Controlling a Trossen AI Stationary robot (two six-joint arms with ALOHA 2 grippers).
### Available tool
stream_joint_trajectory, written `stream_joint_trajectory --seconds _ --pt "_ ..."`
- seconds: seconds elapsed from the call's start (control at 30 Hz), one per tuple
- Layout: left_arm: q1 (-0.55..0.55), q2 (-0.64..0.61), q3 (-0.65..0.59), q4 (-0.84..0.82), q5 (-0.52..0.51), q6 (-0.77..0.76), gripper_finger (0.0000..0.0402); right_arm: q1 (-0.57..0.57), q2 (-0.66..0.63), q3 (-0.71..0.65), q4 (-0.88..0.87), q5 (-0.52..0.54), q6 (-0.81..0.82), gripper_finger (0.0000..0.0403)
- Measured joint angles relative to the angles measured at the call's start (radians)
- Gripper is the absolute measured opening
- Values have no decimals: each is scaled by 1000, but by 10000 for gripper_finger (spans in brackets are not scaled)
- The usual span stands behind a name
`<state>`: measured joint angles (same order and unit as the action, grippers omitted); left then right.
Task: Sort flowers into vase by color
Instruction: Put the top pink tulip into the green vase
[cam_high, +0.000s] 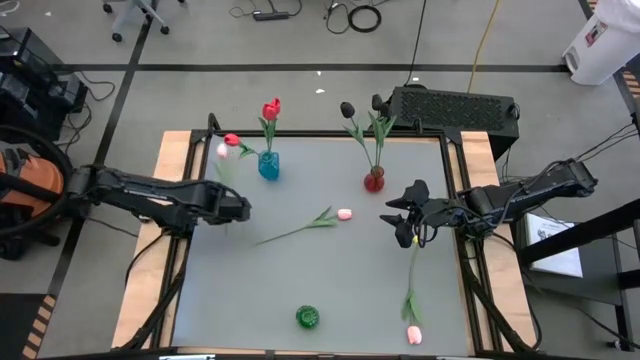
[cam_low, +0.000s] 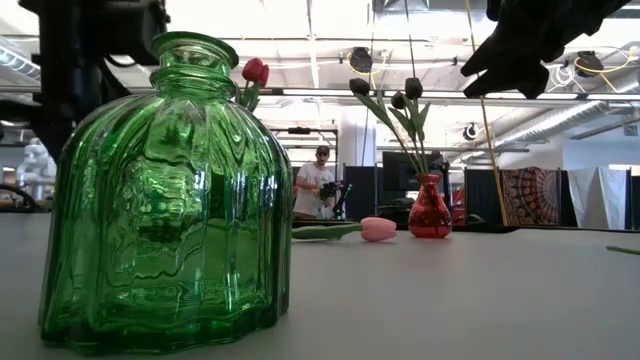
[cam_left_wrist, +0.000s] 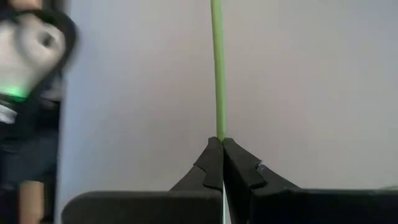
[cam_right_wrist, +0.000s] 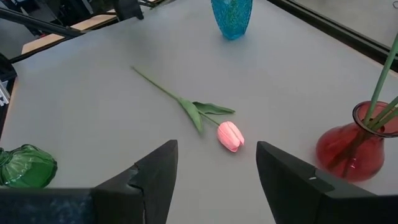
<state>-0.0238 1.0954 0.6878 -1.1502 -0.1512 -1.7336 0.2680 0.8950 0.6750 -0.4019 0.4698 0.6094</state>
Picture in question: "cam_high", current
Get red glass vase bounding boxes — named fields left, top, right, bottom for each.
left=363, top=165, right=386, bottom=194

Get blue glass vase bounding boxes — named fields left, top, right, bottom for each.
left=257, top=151, right=281, bottom=182

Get black power strip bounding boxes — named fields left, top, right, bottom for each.
left=252, top=10, right=291, bottom=23

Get orange shop vacuum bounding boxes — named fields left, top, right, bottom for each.
left=0, top=123, right=91, bottom=261

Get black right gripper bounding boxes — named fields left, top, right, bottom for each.
left=379, top=179, right=466, bottom=250

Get green glass vase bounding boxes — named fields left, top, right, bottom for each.
left=295, top=305, right=321, bottom=331

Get green leafy stem in vase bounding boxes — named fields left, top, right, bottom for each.
left=373, top=102, right=398, bottom=174

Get black artificial tulip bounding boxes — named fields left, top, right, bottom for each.
left=339, top=101, right=377, bottom=174

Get coiled black cable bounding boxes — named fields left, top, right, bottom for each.
left=346, top=4, right=384, bottom=34

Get black perforated computer case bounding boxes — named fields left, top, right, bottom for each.
left=388, top=84, right=521, bottom=162

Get black equipment stack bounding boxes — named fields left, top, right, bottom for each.
left=0, top=27, right=90, bottom=144

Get black metal stand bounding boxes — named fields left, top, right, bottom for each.
left=513, top=197, right=640, bottom=351

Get grey table mat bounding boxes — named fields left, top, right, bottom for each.
left=170, top=134, right=475, bottom=357

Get grey wheeled chair base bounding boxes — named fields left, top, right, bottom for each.
left=101, top=0, right=187, bottom=44

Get black metal table frame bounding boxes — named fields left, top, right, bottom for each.
left=112, top=112, right=544, bottom=360

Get white trash bin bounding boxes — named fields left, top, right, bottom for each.
left=561, top=0, right=640, bottom=86

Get green artificial leaf stem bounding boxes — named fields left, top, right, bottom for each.
left=370, top=93, right=385, bottom=174

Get yellow cable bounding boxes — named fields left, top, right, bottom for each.
left=467, top=0, right=502, bottom=94

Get white printed paper sheet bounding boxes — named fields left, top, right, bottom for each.
left=524, top=212, right=585, bottom=279

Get pink artificial tulip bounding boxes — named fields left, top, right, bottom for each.
left=213, top=142, right=239, bottom=236
left=401, top=239, right=424, bottom=347
left=254, top=204, right=354, bottom=247

